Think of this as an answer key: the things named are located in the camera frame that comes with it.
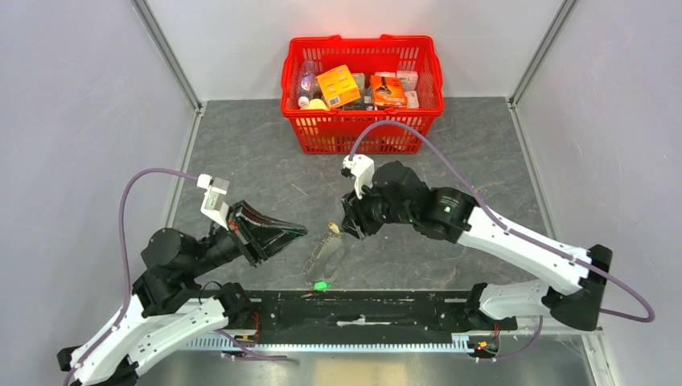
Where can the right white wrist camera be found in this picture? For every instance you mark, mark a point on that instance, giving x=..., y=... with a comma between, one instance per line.
x=360, y=168

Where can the orange black package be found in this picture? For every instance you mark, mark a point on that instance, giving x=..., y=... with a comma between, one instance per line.
x=387, y=92

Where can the orange box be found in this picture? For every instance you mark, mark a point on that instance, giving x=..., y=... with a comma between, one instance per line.
x=338, y=87

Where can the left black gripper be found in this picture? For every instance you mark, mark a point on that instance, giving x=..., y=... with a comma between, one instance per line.
x=278, y=233

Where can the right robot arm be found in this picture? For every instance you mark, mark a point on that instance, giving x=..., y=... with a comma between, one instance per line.
x=565, y=287

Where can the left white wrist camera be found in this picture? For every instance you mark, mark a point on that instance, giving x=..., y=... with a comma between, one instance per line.
x=216, y=200

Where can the key with green tag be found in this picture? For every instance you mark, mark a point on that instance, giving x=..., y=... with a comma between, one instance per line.
x=321, y=285

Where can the plastic bottle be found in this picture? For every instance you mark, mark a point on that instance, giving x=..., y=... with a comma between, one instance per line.
x=307, y=86

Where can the key with yellow tag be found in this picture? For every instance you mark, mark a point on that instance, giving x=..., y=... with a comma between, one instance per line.
x=334, y=229

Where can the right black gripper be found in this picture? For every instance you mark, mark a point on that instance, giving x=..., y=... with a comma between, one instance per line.
x=354, y=211

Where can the red shopping basket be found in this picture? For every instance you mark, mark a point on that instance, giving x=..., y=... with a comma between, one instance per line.
x=334, y=132

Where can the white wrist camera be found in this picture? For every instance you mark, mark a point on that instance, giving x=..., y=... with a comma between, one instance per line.
x=216, y=200
x=360, y=168

